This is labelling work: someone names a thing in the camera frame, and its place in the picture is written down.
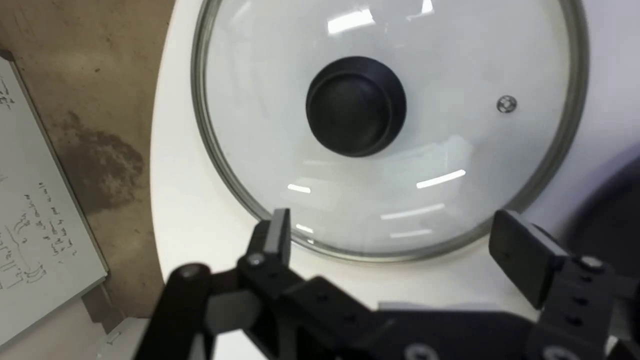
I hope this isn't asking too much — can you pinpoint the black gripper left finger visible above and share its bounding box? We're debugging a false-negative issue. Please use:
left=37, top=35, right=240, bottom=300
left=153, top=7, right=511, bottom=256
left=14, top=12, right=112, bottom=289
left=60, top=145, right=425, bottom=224
left=136, top=206, right=376, bottom=360

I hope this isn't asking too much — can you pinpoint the white paper sheet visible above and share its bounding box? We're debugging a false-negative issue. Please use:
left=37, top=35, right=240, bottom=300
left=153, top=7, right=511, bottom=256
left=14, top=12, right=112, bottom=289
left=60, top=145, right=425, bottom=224
left=0, top=54, right=110, bottom=350

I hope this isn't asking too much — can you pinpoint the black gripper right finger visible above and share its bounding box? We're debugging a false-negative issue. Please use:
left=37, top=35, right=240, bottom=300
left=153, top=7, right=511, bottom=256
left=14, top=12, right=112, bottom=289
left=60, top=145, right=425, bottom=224
left=487, top=209, right=640, bottom=360

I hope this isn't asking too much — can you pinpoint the glass lid with black knob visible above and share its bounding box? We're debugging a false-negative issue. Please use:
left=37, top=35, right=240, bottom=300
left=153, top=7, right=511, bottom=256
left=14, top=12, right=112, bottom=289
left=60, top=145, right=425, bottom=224
left=189, top=0, right=591, bottom=263

